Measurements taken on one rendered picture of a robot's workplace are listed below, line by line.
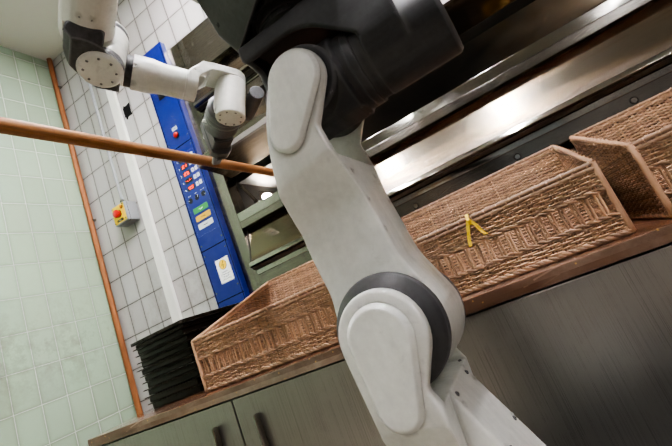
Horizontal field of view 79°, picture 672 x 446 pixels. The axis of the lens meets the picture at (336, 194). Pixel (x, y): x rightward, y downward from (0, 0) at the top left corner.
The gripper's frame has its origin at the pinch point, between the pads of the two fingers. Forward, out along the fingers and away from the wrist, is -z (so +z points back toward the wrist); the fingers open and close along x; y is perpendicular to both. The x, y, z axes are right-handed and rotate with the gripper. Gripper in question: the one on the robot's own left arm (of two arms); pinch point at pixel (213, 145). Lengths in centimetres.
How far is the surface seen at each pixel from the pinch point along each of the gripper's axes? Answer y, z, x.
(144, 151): -18.0, 3.7, 0.8
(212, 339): -10, -26, 48
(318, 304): 11, 3, 50
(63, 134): -33.5, 15.0, 0.3
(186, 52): 25, -63, -83
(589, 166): 49, 59, 47
